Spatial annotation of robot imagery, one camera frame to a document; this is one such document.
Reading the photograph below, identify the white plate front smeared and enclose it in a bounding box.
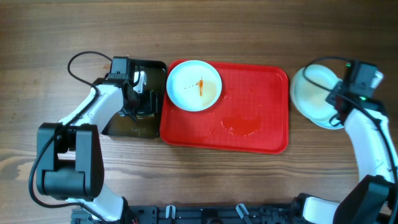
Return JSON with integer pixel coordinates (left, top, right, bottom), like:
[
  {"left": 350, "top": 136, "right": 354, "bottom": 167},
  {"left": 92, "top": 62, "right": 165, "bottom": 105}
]
[{"left": 290, "top": 64, "right": 340, "bottom": 122}]

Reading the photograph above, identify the white plate dotted sauce streak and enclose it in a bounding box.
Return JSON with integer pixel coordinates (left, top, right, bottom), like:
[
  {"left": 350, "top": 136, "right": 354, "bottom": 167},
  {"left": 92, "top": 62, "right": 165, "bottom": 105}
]
[{"left": 166, "top": 60, "right": 223, "bottom": 112}]

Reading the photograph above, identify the white plate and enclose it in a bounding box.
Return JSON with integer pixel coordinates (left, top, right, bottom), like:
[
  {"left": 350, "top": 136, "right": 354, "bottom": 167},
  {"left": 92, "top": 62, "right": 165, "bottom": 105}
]
[{"left": 309, "top": 116, "right": 344, "bottom": 129}]

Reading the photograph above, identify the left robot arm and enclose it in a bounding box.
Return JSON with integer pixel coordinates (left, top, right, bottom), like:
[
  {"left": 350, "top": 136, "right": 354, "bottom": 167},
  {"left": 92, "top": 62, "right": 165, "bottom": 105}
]
[{"left": 28, "top": 78, "right": 164, "bottom": 223}]

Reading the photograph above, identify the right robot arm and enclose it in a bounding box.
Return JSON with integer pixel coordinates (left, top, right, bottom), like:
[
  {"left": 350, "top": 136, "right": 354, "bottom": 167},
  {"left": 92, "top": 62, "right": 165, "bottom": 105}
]
[{"left": 300, "top": 81, "right": 397, "bottom": 223}]

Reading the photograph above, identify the black water tray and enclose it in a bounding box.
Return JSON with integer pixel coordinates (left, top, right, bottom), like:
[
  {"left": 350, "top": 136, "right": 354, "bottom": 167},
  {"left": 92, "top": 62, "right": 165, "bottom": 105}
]
[{"left": 102, "top": 58, "right": 167, "bottom": 139}]

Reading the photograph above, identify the red serving tray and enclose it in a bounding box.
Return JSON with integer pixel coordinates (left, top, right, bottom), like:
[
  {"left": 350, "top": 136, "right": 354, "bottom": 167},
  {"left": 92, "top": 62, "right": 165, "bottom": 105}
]
[{"left": 160, "top": 62, "right": 289, "bottom": 154}]

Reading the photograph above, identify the right black cable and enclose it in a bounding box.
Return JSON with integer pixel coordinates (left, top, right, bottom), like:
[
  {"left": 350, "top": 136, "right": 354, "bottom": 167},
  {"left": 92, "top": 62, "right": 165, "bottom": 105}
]
[{"left": 302, "top": 56, "right": 398, "bottom": 224}]

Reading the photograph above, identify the black cable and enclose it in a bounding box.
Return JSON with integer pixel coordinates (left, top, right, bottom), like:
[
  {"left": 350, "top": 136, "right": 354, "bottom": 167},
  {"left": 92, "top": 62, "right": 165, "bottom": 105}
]
[
  {"left": 302, "top": 56, "right": 398, "bottom": 224},
  {"left": 27, "top": 50, "right": 113, "bottom": 218}
]

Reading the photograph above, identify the left black cable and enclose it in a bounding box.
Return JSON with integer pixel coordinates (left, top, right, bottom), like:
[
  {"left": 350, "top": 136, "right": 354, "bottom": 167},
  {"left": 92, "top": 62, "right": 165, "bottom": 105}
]
[{"left": 27, "top": 50, "right": 113, "bottom": 218}]

